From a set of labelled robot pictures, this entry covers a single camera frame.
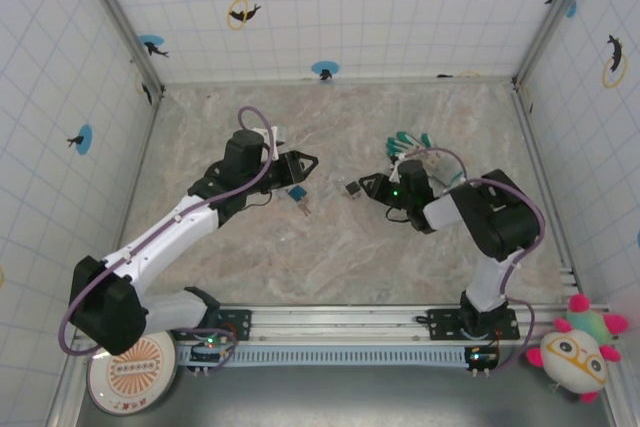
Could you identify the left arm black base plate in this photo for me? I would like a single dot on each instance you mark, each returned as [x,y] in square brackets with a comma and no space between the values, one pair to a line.
[240,322]

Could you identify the white green work glove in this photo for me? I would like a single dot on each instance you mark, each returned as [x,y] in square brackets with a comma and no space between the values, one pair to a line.
[400,139]

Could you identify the black diver blue disc sticker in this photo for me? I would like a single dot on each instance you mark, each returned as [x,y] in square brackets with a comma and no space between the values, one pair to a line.
[84,139]

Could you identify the aluminium corner post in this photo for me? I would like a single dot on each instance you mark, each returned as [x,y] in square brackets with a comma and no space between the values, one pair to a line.
[122,22]
[550,22]

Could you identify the black shark blue disc sticker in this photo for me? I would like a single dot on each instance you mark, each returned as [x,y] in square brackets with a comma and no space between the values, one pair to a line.
[152,46]

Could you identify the aluminium table side rail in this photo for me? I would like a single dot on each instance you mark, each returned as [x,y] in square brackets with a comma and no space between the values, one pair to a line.
[152,122]

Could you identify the black fish blue disc sticker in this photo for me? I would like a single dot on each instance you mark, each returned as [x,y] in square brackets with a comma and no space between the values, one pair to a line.
[325,71]

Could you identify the round orange patterned plate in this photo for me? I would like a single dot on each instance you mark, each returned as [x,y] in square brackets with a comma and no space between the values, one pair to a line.
[140,377]

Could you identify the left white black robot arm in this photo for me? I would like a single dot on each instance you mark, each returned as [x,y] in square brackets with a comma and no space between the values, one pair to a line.
[165,237]

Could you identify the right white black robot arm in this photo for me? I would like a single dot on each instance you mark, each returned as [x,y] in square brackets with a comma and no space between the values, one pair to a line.
[500,217]

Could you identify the blue padlock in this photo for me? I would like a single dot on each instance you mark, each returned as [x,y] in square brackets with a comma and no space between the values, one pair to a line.
[298,193]

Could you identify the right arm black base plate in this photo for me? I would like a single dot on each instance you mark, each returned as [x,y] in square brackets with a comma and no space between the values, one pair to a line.
[440,322]

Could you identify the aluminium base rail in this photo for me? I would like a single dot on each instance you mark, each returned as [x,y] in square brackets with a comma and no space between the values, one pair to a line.
[340,319]

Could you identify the white pink plush toy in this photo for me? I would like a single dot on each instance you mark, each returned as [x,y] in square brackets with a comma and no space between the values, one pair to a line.
[575,362]

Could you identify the small dark square object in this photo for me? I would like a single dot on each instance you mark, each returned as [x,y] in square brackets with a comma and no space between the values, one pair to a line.
[353,190]

